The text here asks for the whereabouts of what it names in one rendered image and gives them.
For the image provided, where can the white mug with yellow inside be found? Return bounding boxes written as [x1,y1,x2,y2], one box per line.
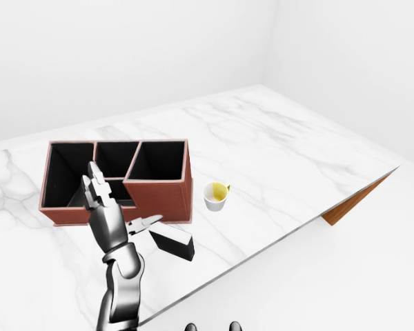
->
[203,181,232,212]

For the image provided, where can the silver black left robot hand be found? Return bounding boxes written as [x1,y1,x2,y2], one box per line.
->
[81,161,164,259]

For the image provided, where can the red-brown desk caddy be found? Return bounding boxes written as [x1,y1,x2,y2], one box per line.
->
[38,139,194,228]

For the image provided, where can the black and white book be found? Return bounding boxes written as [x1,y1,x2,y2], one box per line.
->
[147,221,196,262]

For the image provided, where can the brown wooden table underside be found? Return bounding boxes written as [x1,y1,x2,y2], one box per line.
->
[321,171,396,227]

